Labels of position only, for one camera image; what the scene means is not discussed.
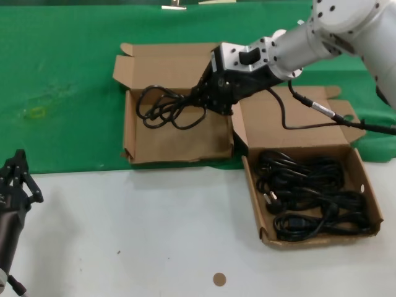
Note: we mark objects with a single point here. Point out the green table cloth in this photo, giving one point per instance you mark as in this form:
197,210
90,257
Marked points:
62,62

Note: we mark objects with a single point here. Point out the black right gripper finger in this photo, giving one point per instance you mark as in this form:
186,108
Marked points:
219,106
201,89

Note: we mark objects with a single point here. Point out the left open cardboard box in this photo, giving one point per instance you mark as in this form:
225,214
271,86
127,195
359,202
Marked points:
185,142

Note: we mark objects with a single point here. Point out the beige flat strip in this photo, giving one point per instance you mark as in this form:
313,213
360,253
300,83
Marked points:
216,2

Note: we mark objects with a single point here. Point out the right open cardboard box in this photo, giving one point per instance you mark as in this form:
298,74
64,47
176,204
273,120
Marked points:
294,136

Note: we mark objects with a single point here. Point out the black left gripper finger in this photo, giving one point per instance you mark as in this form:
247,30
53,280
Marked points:
23,167

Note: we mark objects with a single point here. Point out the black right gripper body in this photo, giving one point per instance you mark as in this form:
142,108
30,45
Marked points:
247,83

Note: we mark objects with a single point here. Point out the round cardboard disc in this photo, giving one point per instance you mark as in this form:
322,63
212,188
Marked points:
219,279

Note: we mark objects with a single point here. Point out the open cardboard box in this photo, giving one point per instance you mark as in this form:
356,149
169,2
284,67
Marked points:
294,136
185,142

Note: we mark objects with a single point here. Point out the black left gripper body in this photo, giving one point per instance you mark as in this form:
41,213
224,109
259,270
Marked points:
12,201

